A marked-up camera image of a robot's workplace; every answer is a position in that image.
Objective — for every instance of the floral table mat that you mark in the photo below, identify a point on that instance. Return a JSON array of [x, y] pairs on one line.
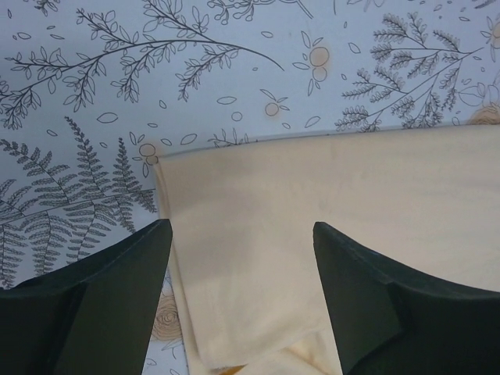
[[94, 93]]

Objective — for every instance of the pale yellow t shirt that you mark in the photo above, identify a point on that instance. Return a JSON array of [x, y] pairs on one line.
[[244, 272]]

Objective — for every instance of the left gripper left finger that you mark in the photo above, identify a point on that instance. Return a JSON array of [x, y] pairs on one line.
[[94, 316]]

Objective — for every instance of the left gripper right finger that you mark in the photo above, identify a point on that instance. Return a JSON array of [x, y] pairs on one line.
[[388, 318]]

